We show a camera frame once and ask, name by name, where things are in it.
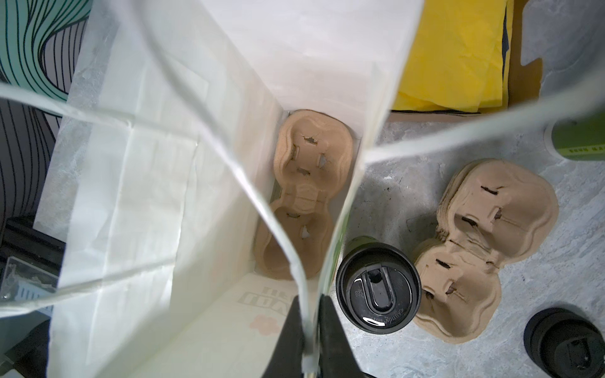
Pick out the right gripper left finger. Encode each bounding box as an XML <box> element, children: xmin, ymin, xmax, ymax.
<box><xmin>262</xmin><ymin>296</ymin><xmax>305</xmax><ymax>378</ymax></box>

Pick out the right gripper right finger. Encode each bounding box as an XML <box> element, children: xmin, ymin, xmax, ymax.
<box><xmin>318</xmin><ymin>295</ymin><xmax>366</xmax><ymax>378</ymax></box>

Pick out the green paper coffee cup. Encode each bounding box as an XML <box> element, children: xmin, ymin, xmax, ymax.
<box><xmin>343</xmin><ymin>236</ymin><xmax>377</xmax><ymax>257</ymax></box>

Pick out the brown pulp carrier single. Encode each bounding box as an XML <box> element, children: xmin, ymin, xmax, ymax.
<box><xmin>270</xmin><ymin>110</ymin><xmax>354</xmax><ymax>278</ymax></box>

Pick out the white paper takeout bag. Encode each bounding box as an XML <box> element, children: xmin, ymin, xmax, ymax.
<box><xmin>0</xmin><ymin>0</ymin><xmax>605</xmax><ymax>378</ymax></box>

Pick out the black coffee lid stack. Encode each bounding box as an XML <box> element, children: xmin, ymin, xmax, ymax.
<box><xmin>523</xmin><ymin>307</ymin><xmax>604</xmax><ymax>378</ymax></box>

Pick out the brown pulp cup carrier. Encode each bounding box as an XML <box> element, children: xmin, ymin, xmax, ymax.
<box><xmin>414</xmin><ymin>158</ymin><xmax>559</xmax><ymax>344</ymax></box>

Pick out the yellow napkin stack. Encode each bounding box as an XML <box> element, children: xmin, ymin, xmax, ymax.
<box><xmin>392</xmin><ymin>1</ymin><xmax>515</xmax><ymax>113</ymax></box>

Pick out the stack of green paper cups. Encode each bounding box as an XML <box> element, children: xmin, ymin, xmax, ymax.
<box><xmin>544</xmin><ymin>112</ymin><xmax>604</xmax><ymax>162</ymax></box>

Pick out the brown cardboard napkin tray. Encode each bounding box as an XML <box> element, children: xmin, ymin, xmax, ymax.
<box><xmin>389</xmin><ymin>1</ymin><xmax>543</xmax><ymax>122</ymax></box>

